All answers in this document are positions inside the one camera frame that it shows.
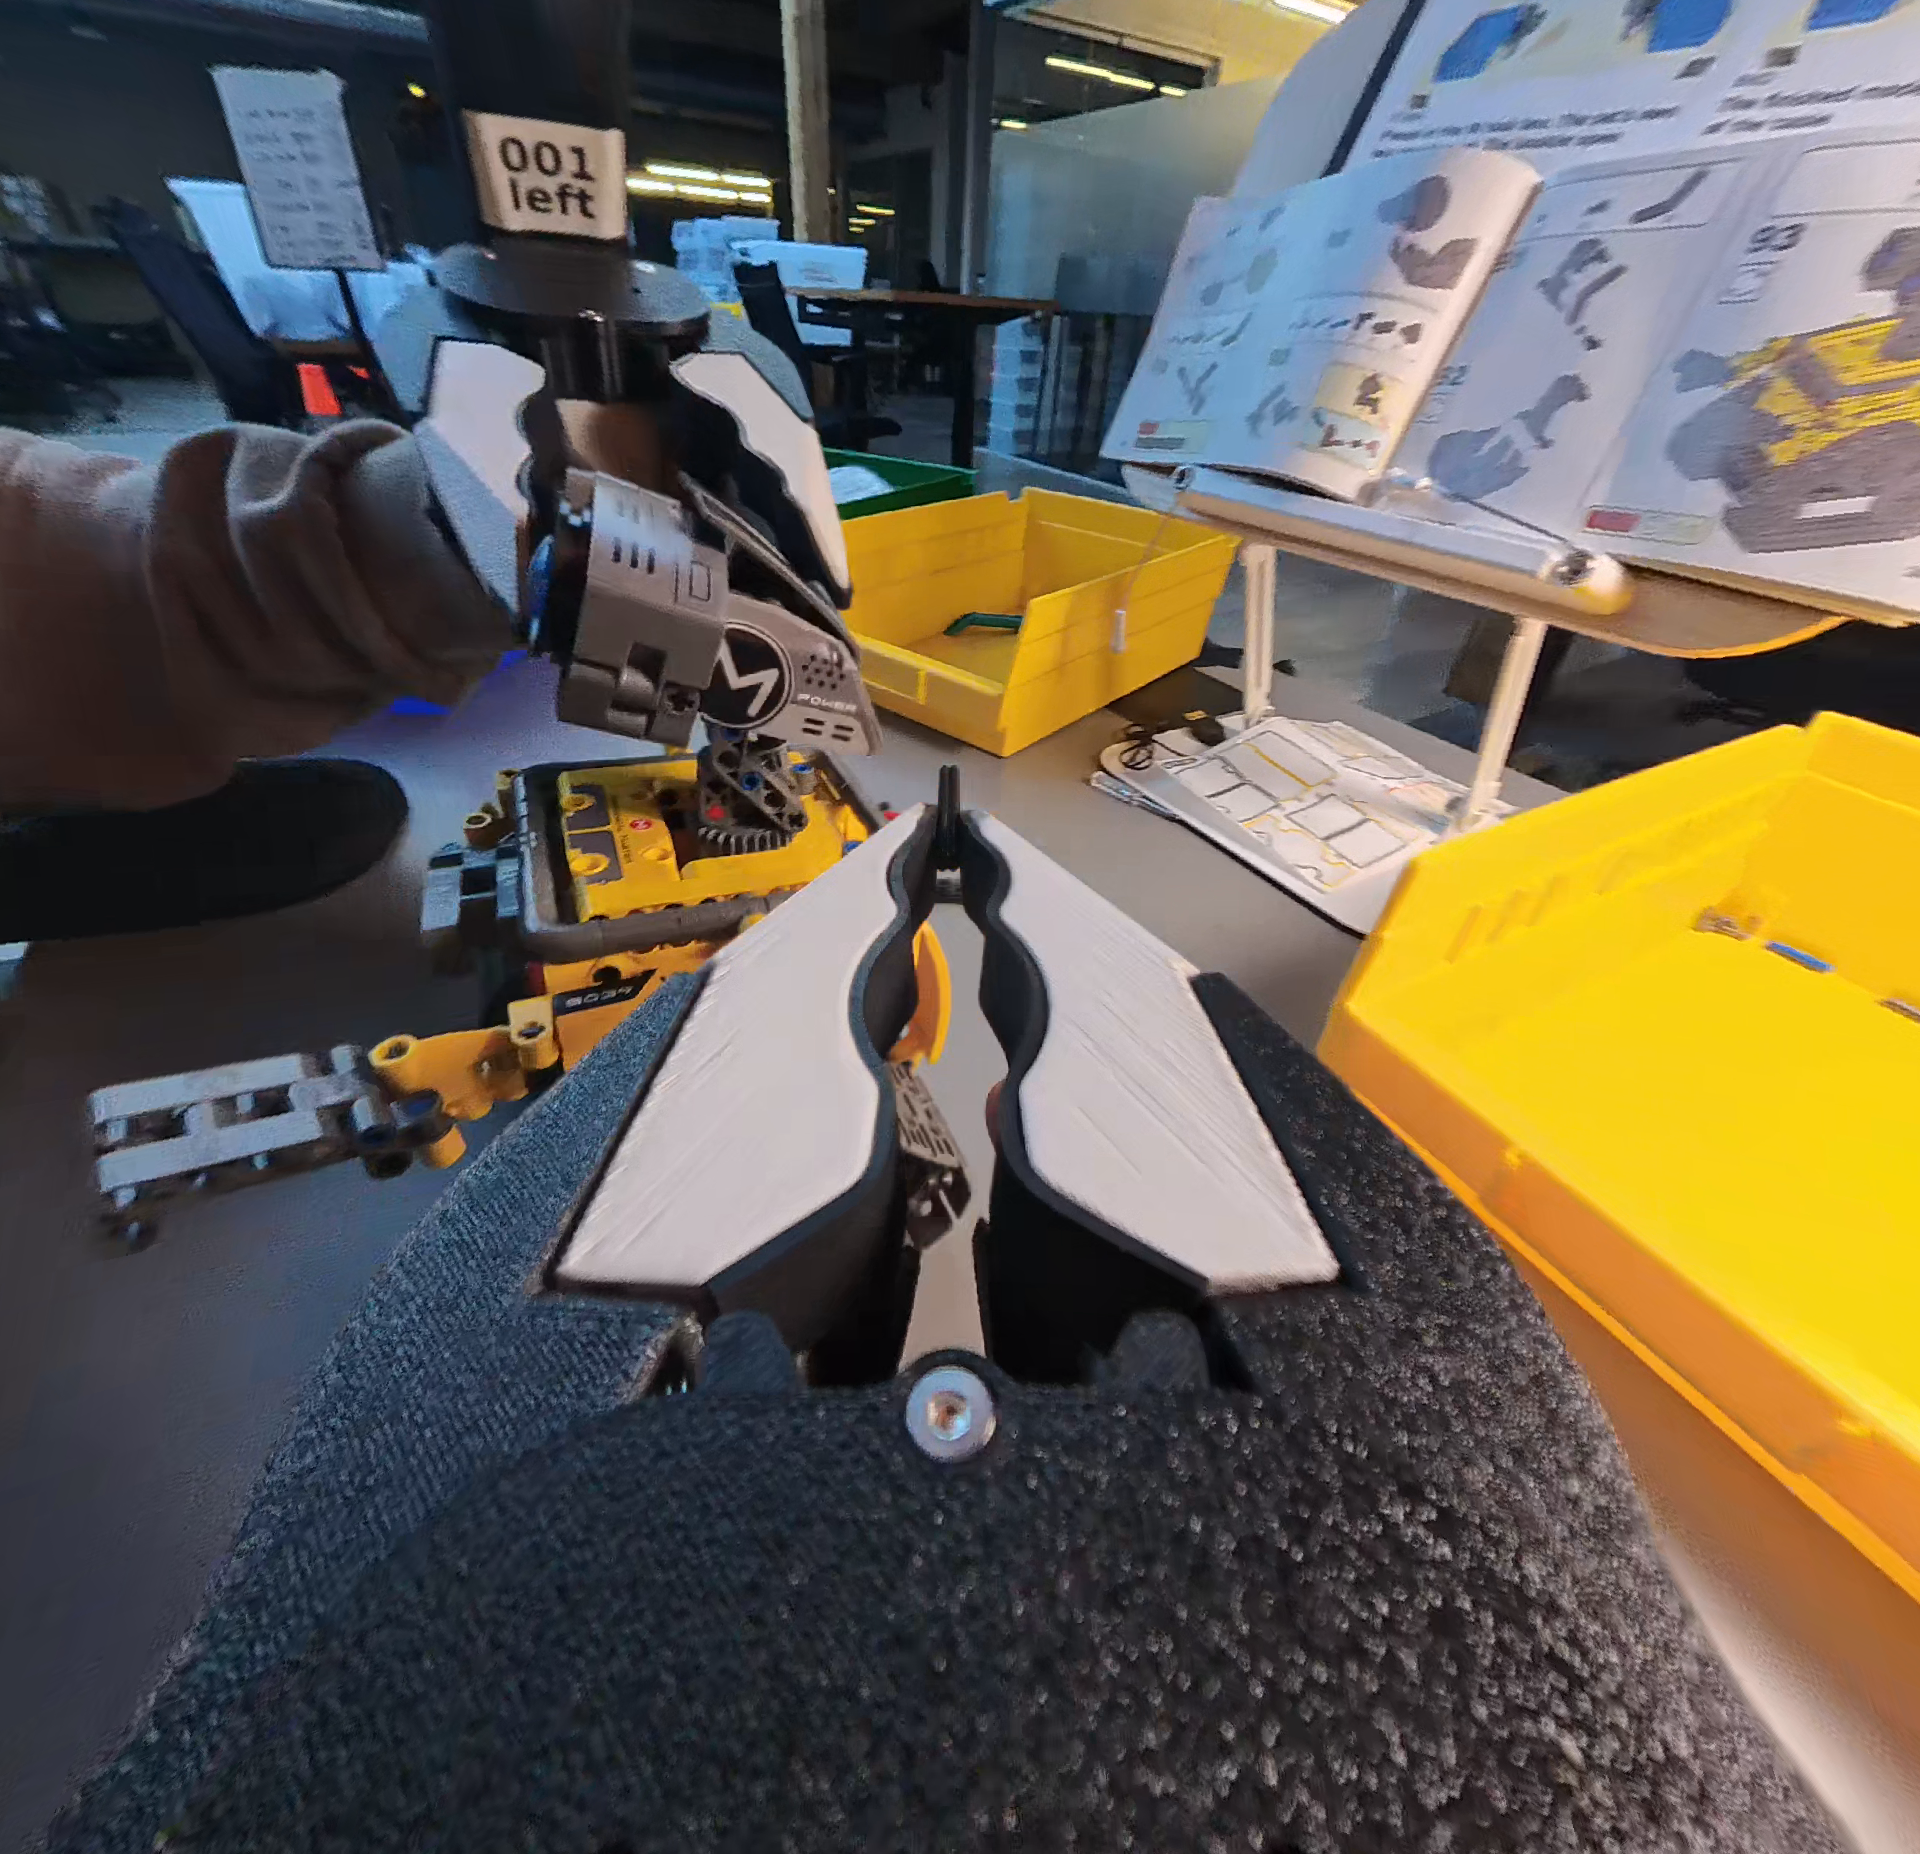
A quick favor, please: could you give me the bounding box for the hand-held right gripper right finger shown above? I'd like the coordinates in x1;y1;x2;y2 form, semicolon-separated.
963;806;1340;1296

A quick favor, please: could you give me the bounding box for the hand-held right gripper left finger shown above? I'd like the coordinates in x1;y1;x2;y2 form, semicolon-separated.
554;806;934;1296

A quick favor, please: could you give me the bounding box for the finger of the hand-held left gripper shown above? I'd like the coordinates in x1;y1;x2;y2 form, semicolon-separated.
674;352;856;605
411;333;546;613

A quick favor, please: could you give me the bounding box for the yellow tracked toy robot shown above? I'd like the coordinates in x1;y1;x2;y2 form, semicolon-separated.
88;467;977;1260

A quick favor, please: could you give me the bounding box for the yellow storage bin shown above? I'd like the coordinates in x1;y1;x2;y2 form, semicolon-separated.
840;485;1241;758
1317;710;1920;1602

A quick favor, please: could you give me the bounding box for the building instruction booklet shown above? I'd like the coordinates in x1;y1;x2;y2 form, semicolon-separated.
1102;144;1920;620

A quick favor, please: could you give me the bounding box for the person's left forearm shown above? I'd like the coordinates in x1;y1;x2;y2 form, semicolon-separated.
0;419;525;815

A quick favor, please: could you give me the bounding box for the wooden background desk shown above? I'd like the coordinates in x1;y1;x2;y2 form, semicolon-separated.
791;286;1061;464

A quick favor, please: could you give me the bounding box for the person's left hand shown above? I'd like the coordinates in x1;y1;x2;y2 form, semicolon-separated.
554;395;677;495

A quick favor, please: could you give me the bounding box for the black office chair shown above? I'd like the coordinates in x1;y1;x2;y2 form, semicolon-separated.
733;255;889;449

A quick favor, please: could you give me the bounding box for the green storage bin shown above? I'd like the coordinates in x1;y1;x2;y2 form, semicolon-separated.
822;447;977;523

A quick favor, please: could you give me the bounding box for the white paper sheet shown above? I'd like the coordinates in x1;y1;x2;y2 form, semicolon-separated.
1092;713;1520;899

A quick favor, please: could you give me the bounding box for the white book stand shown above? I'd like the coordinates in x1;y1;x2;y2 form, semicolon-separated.
1095;0;1861;937

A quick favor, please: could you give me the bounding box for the white paper sign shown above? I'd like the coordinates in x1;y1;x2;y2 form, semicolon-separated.
1331;0;1920;183

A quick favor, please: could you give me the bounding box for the thin cord with white bead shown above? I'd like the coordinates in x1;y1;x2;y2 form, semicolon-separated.
1112;499;1202;643

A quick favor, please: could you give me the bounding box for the black usb cable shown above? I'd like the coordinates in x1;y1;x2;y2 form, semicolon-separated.
1117;710;1237;772

